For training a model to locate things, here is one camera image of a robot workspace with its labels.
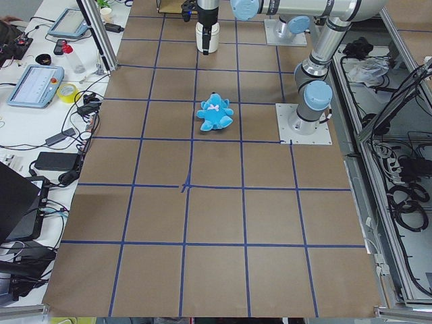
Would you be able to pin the crumpled white cloth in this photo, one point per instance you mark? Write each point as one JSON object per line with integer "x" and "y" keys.
{"x": 369, "y": 72}

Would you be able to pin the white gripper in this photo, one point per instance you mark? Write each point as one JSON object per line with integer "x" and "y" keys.
{"x": 208, "y": 15}

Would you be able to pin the blue plush toy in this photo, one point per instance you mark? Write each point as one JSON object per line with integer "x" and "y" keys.
{"x": 215, "y": 112}

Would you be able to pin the black round bowl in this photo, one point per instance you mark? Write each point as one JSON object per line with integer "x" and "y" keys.
{"x": 43, "y": 59}

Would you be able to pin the black phone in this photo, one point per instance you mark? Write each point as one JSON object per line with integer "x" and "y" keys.
{"x": 58, "y": 49}

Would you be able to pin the far blue teach pendant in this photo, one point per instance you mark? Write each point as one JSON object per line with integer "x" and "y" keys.
{"x": 70, "y": 24}

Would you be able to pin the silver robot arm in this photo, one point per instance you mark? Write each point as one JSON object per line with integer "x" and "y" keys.
{"x": 315, "y": 94}
{"x": 293, "y": 28}

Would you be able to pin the black laptop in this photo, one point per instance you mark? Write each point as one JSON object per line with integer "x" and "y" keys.
{"x": 22, "y": 203}

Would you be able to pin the aluminium frame post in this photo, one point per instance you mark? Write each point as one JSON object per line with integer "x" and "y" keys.
{"x": 90, "y": 11}

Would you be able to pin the blue teach pendant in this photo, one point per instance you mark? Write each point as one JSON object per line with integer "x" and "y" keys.
{"x": 70, "y": 24}
{"x": 37, "y": 86}

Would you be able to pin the white paper cup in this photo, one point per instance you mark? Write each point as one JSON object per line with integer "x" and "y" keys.
{"x": 107, "y": 15}

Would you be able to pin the small black box device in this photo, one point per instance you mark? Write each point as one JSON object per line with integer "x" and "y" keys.
{"x": 113, "y": 28}

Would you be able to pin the near blue teach pendant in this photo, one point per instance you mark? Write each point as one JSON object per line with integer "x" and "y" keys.
{"x": 37, "y": 86}

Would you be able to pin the yellow tape roll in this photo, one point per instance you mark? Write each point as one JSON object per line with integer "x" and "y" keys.
{"x": 67, "y": 93}

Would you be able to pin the grey usb hub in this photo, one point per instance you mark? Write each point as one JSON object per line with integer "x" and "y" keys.
{"x": 60, "y": 137}

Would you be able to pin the black power adapter brick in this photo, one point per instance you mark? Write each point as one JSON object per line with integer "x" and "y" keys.
{"x": 52, "y": 161}

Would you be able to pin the clear plastic bottle red cap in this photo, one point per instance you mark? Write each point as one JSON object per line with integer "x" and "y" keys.
{"x": 73, "y": 59}

